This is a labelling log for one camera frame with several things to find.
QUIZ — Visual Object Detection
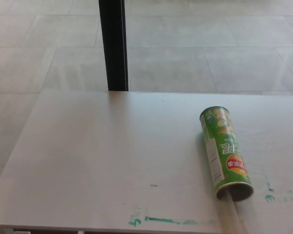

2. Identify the clear plastic chips tray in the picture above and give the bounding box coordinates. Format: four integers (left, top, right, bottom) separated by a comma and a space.
218, 190, 268, 234

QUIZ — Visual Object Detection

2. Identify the green chips can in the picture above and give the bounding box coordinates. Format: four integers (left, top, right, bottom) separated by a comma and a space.
199, 105, 255, 202

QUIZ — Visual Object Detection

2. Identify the black vertical post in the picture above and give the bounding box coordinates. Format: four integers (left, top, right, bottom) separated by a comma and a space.
98, 0, 129, 92

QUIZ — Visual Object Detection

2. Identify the white table frame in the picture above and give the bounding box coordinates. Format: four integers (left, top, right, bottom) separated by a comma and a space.
1, 228, 86, 234

